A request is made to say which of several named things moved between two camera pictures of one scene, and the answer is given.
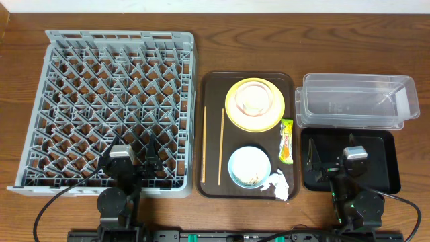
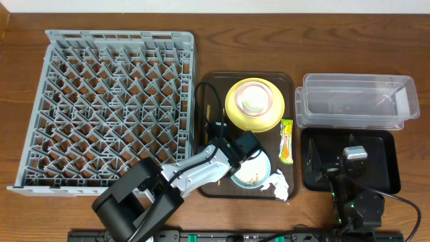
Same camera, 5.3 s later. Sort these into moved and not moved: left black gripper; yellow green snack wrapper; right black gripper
Moved: left black gripper
Not moved: right black gripper; yellow green snack wrapper
